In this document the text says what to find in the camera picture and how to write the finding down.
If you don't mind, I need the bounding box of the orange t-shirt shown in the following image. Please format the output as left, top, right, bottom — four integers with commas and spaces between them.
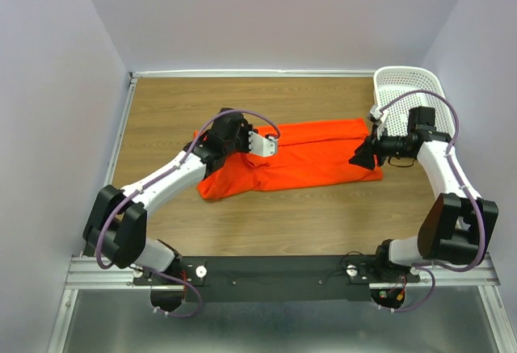
197, 118, 383, 200

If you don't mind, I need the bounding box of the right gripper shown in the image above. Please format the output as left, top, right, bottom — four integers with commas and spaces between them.
348, 124, 412, 170

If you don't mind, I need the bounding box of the white perforated basket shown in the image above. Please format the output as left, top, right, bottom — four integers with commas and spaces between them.
372, 65, 456, 138

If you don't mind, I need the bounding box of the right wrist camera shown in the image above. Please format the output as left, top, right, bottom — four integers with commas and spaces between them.
368, 104, 389, 140

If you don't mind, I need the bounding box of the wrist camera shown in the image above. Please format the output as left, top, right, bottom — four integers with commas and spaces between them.
368, 104, 389, 140
248, 131, 278, 158

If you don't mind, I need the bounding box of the aluminium left rail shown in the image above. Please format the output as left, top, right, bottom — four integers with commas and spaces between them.
82, 77, 138, 257

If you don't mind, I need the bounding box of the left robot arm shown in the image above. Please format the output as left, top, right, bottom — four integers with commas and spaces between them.
82, 108, 254, 284

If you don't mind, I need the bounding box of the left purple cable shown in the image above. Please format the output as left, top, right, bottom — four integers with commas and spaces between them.
95, 109, 282, 318

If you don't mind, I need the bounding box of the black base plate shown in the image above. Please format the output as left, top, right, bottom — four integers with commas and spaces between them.
132, 254, 423, 304

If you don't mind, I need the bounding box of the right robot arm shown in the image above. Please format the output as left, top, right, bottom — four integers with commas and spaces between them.
349, 106, 498, 282

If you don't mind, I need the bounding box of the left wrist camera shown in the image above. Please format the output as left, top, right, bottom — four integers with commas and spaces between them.
248, 131, 278, 158

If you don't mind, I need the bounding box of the aluminium front rail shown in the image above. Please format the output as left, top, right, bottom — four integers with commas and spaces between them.
65, 257, 500, 290

